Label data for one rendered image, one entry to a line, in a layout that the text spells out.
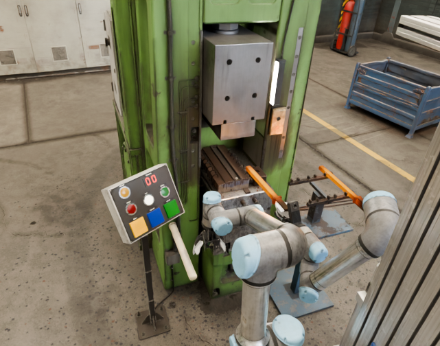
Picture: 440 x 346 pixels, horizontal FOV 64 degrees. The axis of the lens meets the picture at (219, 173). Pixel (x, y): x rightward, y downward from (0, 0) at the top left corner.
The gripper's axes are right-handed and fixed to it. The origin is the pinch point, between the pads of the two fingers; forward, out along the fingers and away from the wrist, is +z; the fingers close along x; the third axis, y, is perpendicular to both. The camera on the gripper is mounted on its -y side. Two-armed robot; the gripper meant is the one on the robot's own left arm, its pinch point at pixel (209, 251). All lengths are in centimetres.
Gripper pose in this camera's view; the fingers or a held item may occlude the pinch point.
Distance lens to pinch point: 171.2
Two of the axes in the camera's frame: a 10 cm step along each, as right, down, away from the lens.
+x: 9.8, -0.7, 1.8
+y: 1.9, 5.5, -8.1
